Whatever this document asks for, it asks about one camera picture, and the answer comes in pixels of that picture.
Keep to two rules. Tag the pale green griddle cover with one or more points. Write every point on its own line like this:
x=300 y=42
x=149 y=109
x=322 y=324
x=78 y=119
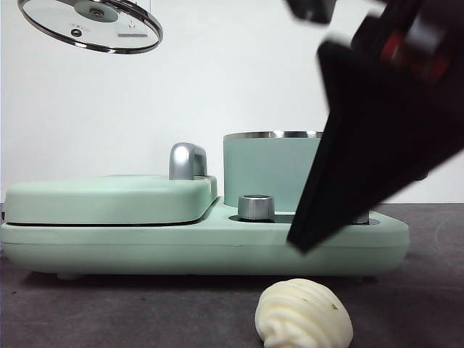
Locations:
x=108 y=201

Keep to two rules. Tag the pale green cooker base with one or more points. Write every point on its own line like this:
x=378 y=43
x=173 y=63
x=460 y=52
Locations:
x=181 y=250

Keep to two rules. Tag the silver control knob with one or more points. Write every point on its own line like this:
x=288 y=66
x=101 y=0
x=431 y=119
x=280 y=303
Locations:
x=255 y=208
x=362 y=218

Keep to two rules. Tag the glass pot lid green knob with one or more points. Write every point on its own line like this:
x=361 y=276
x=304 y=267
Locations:
x=90 y=25

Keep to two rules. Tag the twisted white steamed bun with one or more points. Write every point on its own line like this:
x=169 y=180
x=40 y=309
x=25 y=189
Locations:
x=301 y=315

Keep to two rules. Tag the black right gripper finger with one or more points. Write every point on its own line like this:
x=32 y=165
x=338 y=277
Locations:
x=362 y=152

